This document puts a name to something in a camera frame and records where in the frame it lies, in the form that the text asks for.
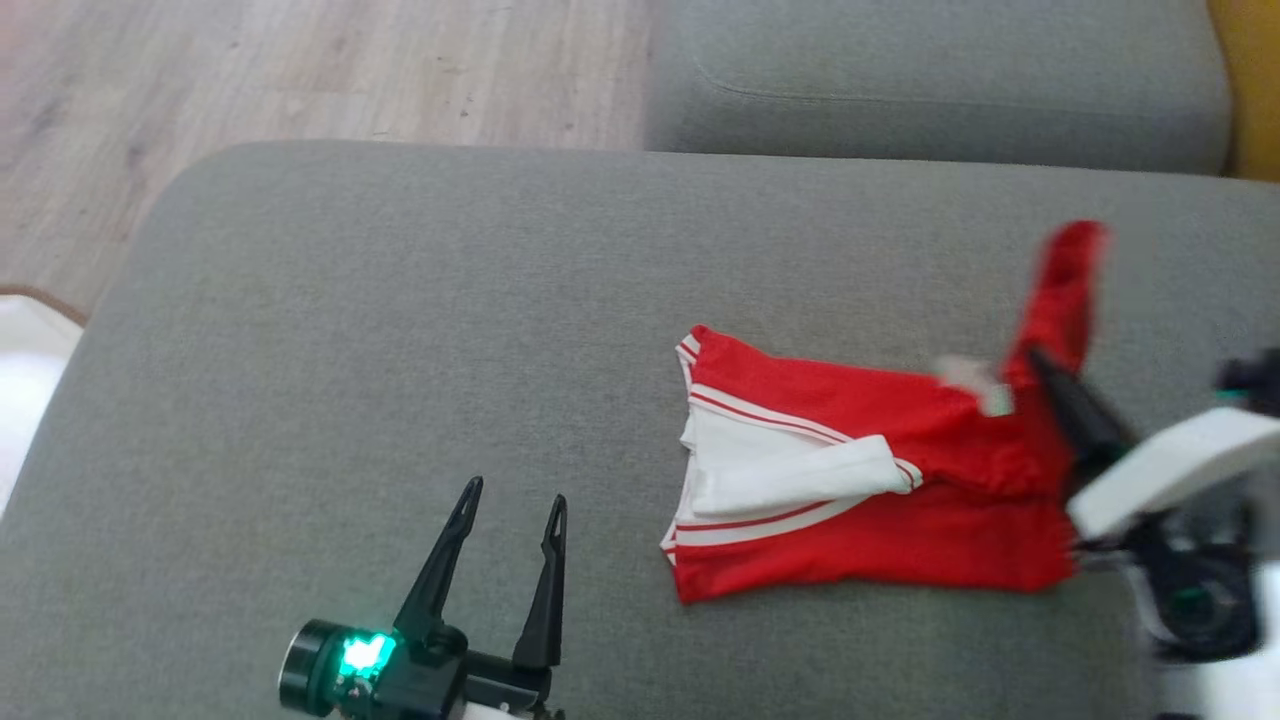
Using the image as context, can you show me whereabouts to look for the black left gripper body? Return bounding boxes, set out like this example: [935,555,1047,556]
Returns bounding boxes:
[277,619,563,720]

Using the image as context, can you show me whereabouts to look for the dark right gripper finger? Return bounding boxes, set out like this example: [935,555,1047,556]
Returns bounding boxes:
[1028,345,1138,483]

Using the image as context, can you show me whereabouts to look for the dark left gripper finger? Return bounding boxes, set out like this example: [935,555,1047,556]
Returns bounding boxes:
[512,494,569,672]
[394,476,485,643]

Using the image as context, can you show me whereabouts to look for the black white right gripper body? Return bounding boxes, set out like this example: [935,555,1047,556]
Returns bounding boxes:
[1065,347,1280,664]

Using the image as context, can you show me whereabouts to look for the red and white striped shorts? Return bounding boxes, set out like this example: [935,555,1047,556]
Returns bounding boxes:
[659,220,1111,607]

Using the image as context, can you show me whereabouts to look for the large grey sofa seat cushion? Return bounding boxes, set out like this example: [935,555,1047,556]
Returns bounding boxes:
[0,139,1280,720]

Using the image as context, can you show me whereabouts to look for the grey sofa chaise cushion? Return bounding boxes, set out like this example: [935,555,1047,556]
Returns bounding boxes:
[644,0,1232,179]

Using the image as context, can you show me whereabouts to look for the white object with brown rim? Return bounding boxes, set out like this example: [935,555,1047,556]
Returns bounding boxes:
[0,285,87,521]

